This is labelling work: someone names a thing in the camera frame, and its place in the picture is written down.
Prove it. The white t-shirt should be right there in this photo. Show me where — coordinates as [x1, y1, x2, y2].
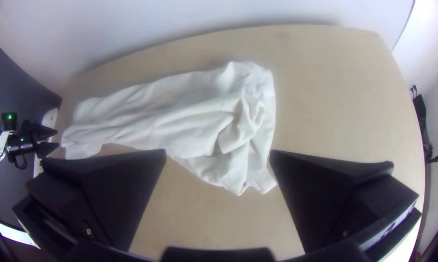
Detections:
[60, 61, 278, 197]

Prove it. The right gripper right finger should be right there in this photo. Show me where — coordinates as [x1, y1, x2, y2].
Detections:
[269, 149, 422, 254]

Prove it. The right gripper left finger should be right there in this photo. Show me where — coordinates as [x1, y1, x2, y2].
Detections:
[13, 148, 167, 255]

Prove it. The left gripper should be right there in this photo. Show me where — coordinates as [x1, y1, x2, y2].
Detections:
[20, 120, 60, 159]

